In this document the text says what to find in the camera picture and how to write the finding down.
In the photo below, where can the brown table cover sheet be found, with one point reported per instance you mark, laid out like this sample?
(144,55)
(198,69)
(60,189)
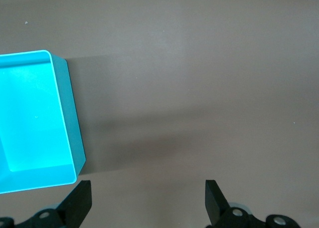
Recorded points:
(187,75)

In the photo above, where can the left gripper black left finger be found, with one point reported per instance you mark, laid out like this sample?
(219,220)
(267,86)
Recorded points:
(74,208)

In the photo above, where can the turquoise plastic bin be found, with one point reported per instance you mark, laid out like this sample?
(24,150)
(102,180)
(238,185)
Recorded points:
(32,113)

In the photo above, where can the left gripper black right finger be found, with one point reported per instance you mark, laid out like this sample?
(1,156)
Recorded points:
(216,208)

